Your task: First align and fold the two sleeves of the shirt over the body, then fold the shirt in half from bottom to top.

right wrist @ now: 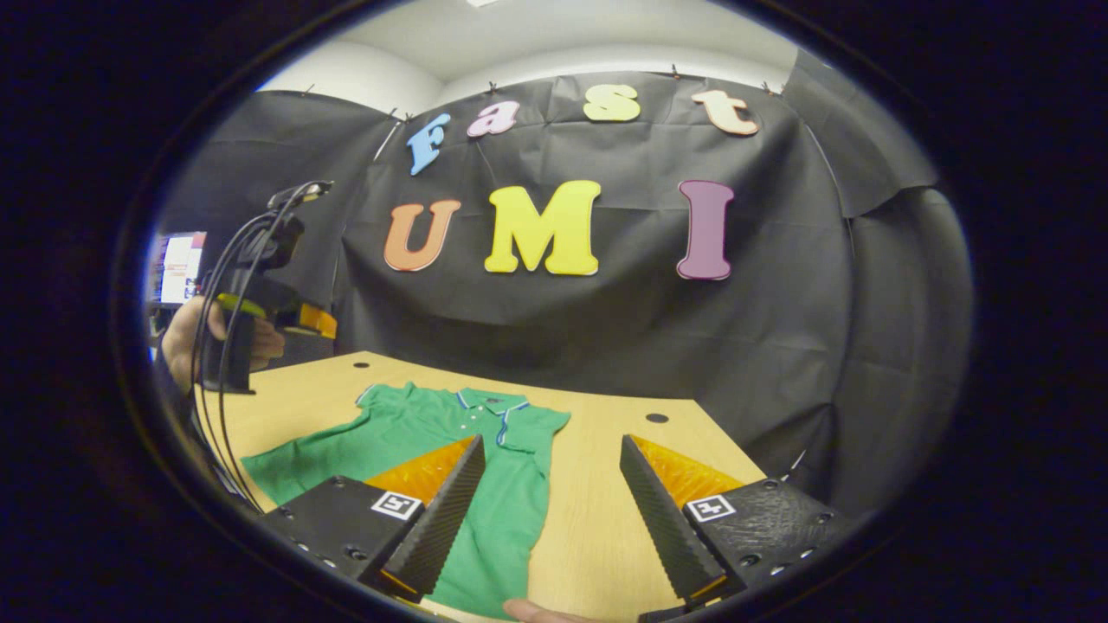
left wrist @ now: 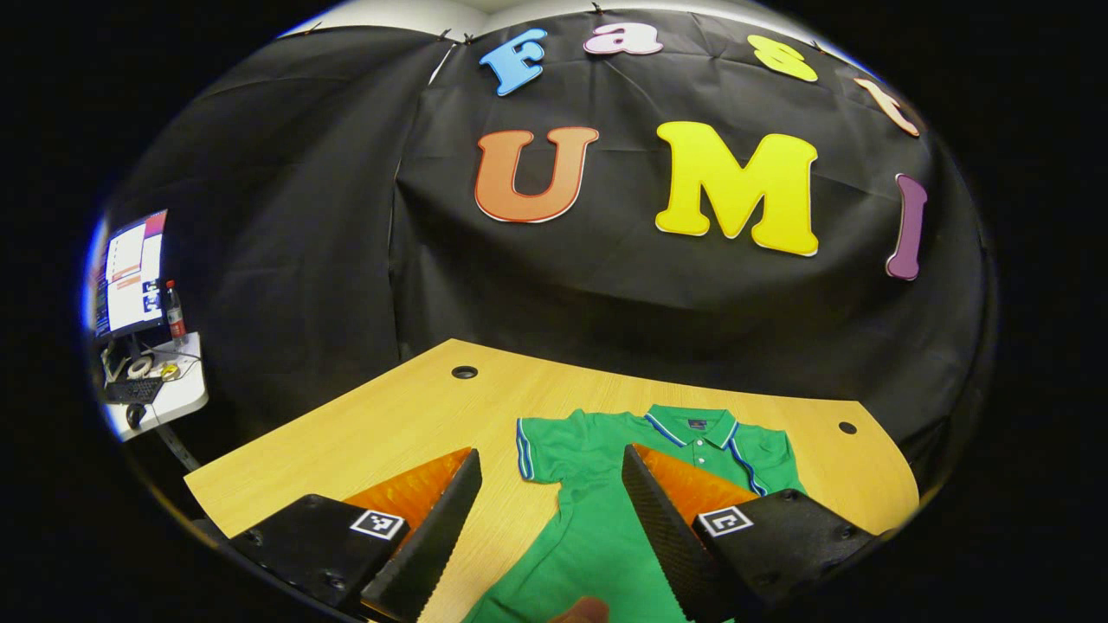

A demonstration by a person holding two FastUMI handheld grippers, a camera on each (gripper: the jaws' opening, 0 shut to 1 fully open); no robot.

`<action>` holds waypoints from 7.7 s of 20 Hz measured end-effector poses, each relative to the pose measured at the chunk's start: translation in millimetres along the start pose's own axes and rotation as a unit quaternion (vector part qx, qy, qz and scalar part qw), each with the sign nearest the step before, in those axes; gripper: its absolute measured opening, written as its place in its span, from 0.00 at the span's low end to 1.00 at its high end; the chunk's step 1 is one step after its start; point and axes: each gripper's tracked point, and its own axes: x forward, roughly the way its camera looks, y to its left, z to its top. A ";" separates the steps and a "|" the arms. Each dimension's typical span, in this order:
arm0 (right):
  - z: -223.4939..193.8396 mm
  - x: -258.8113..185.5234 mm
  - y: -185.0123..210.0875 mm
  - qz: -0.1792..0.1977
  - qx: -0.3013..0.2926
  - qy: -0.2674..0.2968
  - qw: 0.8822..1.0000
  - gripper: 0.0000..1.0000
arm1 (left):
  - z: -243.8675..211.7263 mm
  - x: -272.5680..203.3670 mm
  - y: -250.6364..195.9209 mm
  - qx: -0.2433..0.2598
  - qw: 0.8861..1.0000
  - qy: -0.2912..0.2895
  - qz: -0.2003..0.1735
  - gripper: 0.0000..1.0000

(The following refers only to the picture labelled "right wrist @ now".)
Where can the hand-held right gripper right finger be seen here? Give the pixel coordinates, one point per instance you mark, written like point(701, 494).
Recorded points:
point(662, 519)

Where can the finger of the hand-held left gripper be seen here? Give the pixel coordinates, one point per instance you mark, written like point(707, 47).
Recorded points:
point(310, 320)

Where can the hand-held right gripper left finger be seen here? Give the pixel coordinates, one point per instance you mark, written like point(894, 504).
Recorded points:
point(450, 506)

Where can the green T-shirt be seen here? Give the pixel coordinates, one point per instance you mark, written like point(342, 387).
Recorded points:
point(415, 433)

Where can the computer monitor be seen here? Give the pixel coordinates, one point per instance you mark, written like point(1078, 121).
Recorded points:
point(182, 268)

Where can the black backdrop cloth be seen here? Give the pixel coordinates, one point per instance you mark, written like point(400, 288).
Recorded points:
point(606, 329)

